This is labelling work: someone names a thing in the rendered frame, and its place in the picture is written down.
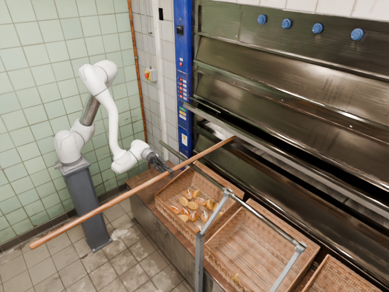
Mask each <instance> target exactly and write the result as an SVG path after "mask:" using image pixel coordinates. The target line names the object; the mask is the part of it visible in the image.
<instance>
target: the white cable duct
mask: <svg viewBox="0 0 389 292"><path fill-rule="evenodd" d="M152 9H153V24H154V32H155V46H156V61H157V75H158V83H159V97H160V112H161V120H162V135H163V141H164V142H165V143H167V137H166V121H165V111H164V95H163V78H162V62H161V53H160V36H159V19H158V11H157V0H152ZM163 149H164V160H165V161H167V160H168V154H167V149H166V148H165V147H163Z"/></svg>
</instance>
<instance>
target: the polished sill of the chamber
mask: <svg viewBox="0 0 389 292"><path fill-rule="evenodd" d="M197 130H199V131H201V132H203V133H204V134H206V135H208V136H209V137H211V138H213V139H214V140H216V141H217V142H219V143H220V142H221V141H223V140H225V139H227V138H228V137H226V136H224V135H223V134H221V133H219V132H217V131H216V130H214V129H212V128H210V127H208V126H207V125H205V124H203V123H201V124H198V125H197ZM224 146H226V147H228V148H229V149H231V150H232V151H234V152H236V153H238V154H239V155H241V156H243V157H244V158H246V159H248V160H249V161H251V162H252V163H254V164H256V165H258V166H259V167H261V168H263V169H264V170H266V171H268V172H269V173H271V174H272V175H274V176H276V177H278V178H279V179H281V180H283V181H284V182H286V183H287V184H289V185H291V186H292V187H294V188H296V189H297V190H299V191H300V192H303V193H304V194H306V195H307V196H309V197H311V198H312V199H314V200H316V201H317V202H319V203H321V204H322V205H324V206H326V207H327V208H329V209H331V210H332V211H334V212H335V213H337V214H339V215H341V216H342V217H344V218H346V219H347V220H349V221H351V222H352V223H354V224H355V225H357V226H359V227H361V228H362V229H364V230H366V231H367V232H369V233H371V234H372V235H374V236H375V237H377V238H379V239H381V240H382V241H384V242H386V243H387V244H389V229H388V228H386V227H384V226H383V225H381V224H379V223H378V222H376V221H374V220H372V219H370V218H369V217H367V216H365V215H363V214H362V213H360V212H358V211H356V210H354V209H353V208H351V207H349V206H348V205H345V204H344V203H342V202H341V201H339V200H337V199H335V198H333V197H332V196H330V195H328V194H326V193H325V192H323V191H321V190H319V189H318V188H316V187H314V186H312V185H311V184H309V183H307V182H305V181H303V180H302V179H300V178H298V177H297V176H294V175H293V174H291V173H290V172H288V171H286V170H284V169H282V168H280V167H279V166H277V165H275V164H274V163H272V162H270V161H268V160H267V159H265V158H263V157H261V156H259V155H258V154H256V153H254V152H252V151H251V150H249V149H247V148H246V147H243V146H242V145H240V144H238V143H237V142H235V141H233V140H232V141H229V142H228V143H226V144H224Z"/></svg>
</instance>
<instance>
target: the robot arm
mask: <svg viewBox="0 0 389 292"><path fill-rule="evenodd" d="M78 72H79V76H80V78H81V80H82V82H83V84H84V85H85V87H86V88H87V89H88V91H89V93H88V95H87V99H86V102H85V105H84V107H83V111H82V113H81V116H80V118H77V119H76V120H75V122H74V124H73V125H72V127H71V129H70V130H62V131H60V132H58V133H57V134H56V135H55V137H54V147H55V150H56V153H57V156H58V158H59V160H58V161H57V163H58V164H56V165H55V166H54V169H55V170H56V169H60V168H62V169H63V172H64V173H67V172H69V171H71V170H73V169H76V168H78V167H81V166H83V165H86V164H88V162H87V161H86V160H84V158H83V157H82V156H81V154H80V152H81V150H82V148H83V146H84V145H85V144H86V143H87V142H88V141H89V140H90V139H91V138H92V137H93V136H94V134H95V132H96V126H95V123H94V119H95V117H96V114H97V111H98V109H99V106H100V104H102V105H103V106H104V107H105V108H106V110H107V111H108V115H109V145H110V148H111V151H112V153H113V159H114V162H113V163H112V166H111V167H112V170H114V171H115V172H116V173H117V174H122V173H124V172H126V171H128V170H129V169H130V168H132V167H133V166H134V165H135V164H136V163H137V162H138V161H140V160H141V159H144V160H145V161H147V162H149V163H150V164H153V165H155V166H156V170H158V171H159V172H161V173H164V172H165V171H168V172H169V173H171V174H170V175H168V176H169V177H170V178H171V177H174V175H173V174H172V172H174V171H173V169H171V168H170V167H169V166H168V165H167V164H166V161H165V160H164V159H163V158H162V157H161V156H160V155H159V154H156V153H155V151H154V150H153V149H151V148H150V146H149V145H148V144H147V143H145V142H143V141H141V140H134V141H133V142H132V143H131V149H130V150H129V151H126V150H122V149H120V147H119V146H118V119H119V118H118V110H117V108H116V105H115V103H114V101H113V99H112V97H111V95H110V93H109V90H108V88H109V87H110V85H111V84H112V82H113V81H114V79H115V77H116V76H117V74H118V67H117V65H116V64H115V63H114V62H112V61H110V60H102V61H99V62H97V63H96V64H94V65H93V66H92V65H90V64H84V65H83V66H81V67H80V68H79V71H78Z"/></svg>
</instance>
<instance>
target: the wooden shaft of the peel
mask: <svg viewBox="0 0 389 292"><path fill-rule="evenodd" d="M235 138H237V136H235V135H233V136H231V137H229V138H227V139H225V140H223V141H221V142H220V143H217V144H216V145H214V146H212V147H210V148H209V149H207V150H205V151H203V152H201V153H199V154H197V155H195V156H193V157H192V158H190V159H188V160H186V161H184V162H182V163H180V164H178V165H176V166H175V167H173V168H172V169H173V171H174V172H175V171H177V170H179V169H181V168H183V167H184V166H186V165H188V164H190V163H192V162H194V161H195V160H197V159H199V158H201V157H202V156H204V155H206V154H208V153H210V152H212V151H213V150H215V149H217V148H219V147H221V146H223V145H224V144H226V143H228V142H229V141H232V140H234V139H235ZM170 174H171V173H169V172H168V171H165V172H164V173H162V174H159V175H158V176H156V177H154V178H152V179H151V180H149V181H147V182H145V183H143V184H141V185H139V186H137V187H135V188H134V189H132V190H130V191H128V192H126V193H125V194H123V195H120V196H118V197H117V198H115V199H113V200H111V201H110V202H108V203H106V204H104V205H102V206H100V207H98V208H96V209H94V210H93V211H91V212H89V213H87V214H85V215H83V216H81V217H79V218H77V219H76V220H74V221H72V222H70V223H69V224H67V225H65V226H63V227H61V228H59V229H57V230H55V231H53V232H52V233H50V234H48V235H46V236H44V237H42V238H40V239H38V240H36V241H35V242H33V243H31V244H30V248H31V249H32V250H33V249H35V248H37V247H39V246H41V245H43V244H44V243H46V242H48V241H50V240H52V239H54V238H55V237H57V236H59V235H61V234H62V233H64V232H66V231H68V230H70V229H72V228H73V227H75V226H77V225H79V224H81V223H83V222H84V221H86V220H88V219H90V218H92V217H94V216H95V215H97V214H99V213H101V212H102V211H104V210H106V209H108V208H110V207H112V206H113V205H115V204H117V203H119V202H121V201H123V200H125V199H126V198H128V197H130V196H131V195H134V194H136V193H137V192H139V191H141V190H142V189H144V188H146V187H148V186H150V185H152V184H153V183H155V182H157V181H159V180H161V179H162V178H165V177H166V176H168V175H170Z"/></svg>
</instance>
